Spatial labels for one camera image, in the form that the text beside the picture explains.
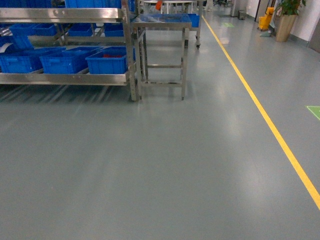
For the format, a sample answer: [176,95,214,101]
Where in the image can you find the blue left bin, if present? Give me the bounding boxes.
[0,47,66,74]

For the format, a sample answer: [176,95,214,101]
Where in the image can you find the empty blue middle bin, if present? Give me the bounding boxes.
[39,46,103,74]

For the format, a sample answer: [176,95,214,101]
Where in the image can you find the yellow mop bucket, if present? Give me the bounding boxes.
[258,7,275,31]

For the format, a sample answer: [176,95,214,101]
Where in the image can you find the stainless steel flow rack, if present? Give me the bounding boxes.
[0,0,141,102]

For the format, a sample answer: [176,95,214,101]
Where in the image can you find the red parts in bin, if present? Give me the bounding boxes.
[102,53,124,58]

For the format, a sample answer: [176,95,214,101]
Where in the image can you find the small stainless steel table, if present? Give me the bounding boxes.
[132,13,192,100]

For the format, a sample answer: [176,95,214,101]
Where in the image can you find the potted plant beige pot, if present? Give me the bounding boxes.
[275,0,307,43]

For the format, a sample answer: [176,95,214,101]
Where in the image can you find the blue bin with red parts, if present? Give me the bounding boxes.
[85,46,129,75]

